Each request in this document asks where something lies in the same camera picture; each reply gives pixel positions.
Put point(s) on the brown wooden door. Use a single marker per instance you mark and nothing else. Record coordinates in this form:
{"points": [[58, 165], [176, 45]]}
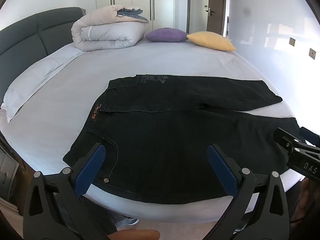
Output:
{"points": [[216, 2]]}

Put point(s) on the blue white slipper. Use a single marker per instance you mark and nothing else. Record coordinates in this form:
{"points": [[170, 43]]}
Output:
{"points": [[133, 221]]}

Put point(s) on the person's leg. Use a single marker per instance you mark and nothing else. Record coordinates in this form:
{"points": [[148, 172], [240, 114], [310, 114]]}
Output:
{"points": [[140, 235]]}

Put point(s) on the dark grey padded headboard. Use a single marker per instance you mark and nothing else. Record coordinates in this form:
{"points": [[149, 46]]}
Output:
{"points": [[25, 37]]}

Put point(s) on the white pillow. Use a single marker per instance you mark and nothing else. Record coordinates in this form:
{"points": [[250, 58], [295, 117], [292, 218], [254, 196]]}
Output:
{"points": [[32, 80]]}

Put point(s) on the folded beige grey duvet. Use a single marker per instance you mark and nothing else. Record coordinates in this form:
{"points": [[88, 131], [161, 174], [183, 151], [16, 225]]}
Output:
{"points": [[110, 32]]}

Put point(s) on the brown wall switch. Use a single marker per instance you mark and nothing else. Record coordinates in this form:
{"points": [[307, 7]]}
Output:
{"points": [[291, 40], [312, 53]]}

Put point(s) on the purple cushion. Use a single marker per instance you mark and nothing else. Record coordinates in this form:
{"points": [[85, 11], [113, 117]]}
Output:
{"points": [[166, 35]]}

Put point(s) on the yellow cushion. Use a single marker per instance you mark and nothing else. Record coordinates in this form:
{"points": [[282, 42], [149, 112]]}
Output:
{"points": [[212, 41]]}

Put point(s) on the person's right hand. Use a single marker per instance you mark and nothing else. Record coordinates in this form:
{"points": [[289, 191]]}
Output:
{"points": [[308, 200]]}

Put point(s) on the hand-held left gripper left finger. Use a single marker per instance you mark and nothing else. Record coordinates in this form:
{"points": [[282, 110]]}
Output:
{"points": [[93, 170]]}

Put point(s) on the black denim pants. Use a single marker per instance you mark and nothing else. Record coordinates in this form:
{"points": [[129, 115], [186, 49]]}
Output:
{"points": [[162, 142]]}

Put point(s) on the bed with white sheet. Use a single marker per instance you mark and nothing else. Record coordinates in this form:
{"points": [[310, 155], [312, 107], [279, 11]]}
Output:
{"points": [[75, 80]]}

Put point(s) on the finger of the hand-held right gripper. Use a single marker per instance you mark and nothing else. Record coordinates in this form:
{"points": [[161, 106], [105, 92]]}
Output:
{"points": [[283, 136], [311, 135]]}

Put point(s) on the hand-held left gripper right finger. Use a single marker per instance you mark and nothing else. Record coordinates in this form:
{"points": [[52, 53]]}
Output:
{"points": [[222, 171]]}

